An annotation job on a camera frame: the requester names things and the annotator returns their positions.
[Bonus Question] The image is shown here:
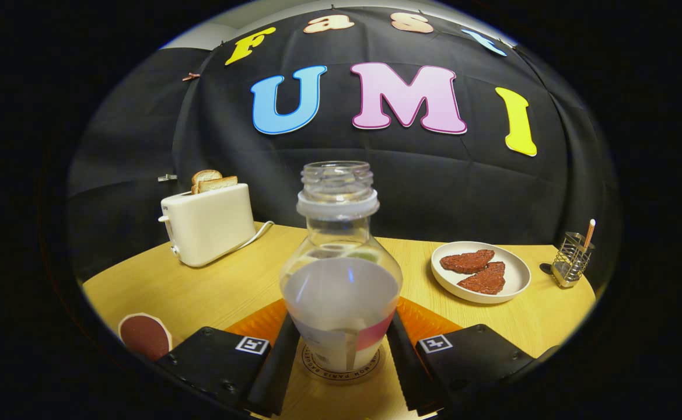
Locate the cream cup with wooden handle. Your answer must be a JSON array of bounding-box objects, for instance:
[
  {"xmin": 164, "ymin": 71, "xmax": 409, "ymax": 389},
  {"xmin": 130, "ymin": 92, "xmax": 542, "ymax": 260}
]
[{"xmin": 118, "ymin": 313, "xmax": 173, "ymax": 362}]

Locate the white toaster cable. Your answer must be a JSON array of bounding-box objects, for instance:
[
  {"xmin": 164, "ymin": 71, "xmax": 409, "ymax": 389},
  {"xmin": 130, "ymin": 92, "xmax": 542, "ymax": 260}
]
[{"xmin": 224, "ymin": 220, "xmax": 275, "ymax": 257}]

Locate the white round plate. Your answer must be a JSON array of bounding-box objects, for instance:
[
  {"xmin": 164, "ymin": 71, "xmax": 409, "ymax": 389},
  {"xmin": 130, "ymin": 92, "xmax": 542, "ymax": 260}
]
[{"xmin": 431, "ymin": 241, "xmax": 532, "ymax": 305}]

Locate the metal wire utensil holder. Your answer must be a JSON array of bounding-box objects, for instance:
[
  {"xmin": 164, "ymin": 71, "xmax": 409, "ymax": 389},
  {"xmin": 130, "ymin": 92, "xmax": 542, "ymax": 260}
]
[{"xmin": 551, "ymin": 232, "xmax": 596, "ymax": 289}]

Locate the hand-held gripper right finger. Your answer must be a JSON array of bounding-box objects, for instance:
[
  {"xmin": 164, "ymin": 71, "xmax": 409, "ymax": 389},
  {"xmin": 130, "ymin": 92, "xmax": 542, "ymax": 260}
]
[{"xmin": 386, "ymin": 296, "xmax": 537, "ymax": 416}]

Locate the wooden table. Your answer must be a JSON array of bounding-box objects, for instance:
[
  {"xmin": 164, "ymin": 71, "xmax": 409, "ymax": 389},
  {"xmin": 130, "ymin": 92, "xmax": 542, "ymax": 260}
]
[{"xmin": 81, "ymin": 222, "xmax": 597, "ymax": 420}]

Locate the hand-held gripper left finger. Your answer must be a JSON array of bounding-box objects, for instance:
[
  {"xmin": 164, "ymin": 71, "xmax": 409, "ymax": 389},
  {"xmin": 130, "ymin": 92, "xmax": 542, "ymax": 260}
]
[{"xmin": 154, "ymin": 299, "xmax": 302, "ymax": 418}]

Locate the black backdrop cloth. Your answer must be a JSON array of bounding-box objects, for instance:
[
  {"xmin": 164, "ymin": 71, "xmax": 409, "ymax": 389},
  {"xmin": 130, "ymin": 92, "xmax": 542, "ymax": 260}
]
[{"xmin": 65, "ymin": 6, "xmax": 620, "ymax": 286}]

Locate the clear juice bottle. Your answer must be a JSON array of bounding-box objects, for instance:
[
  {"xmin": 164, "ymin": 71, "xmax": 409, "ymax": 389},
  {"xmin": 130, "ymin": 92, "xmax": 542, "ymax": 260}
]
[{"xmin": 278, "ymin": 161, "xmax": 404, "ymax": 374}]

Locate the round cork coaster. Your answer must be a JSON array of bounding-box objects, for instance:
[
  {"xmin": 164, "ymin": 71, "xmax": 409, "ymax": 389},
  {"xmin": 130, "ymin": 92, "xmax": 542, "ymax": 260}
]
[{"xmin": 301, "ymin": 344, "xmax": 386, "ymax": 384}]

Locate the white toaster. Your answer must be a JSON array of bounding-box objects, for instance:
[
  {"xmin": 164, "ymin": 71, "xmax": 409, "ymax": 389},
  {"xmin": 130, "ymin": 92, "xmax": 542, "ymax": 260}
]
[{"xmin": 158, "ymin": 183, "xmax": 258, "ymax": 268}]

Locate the red meat patty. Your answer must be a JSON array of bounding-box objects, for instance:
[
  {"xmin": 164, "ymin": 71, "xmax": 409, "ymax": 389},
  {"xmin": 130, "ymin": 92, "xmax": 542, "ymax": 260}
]
[
  {"xmin": 439, "ymin": 249, "xmax": 495, "ymax": 275},
  {"xmin": 457, "ymin": 261, "xmax": 506, "ymax": 295}
]

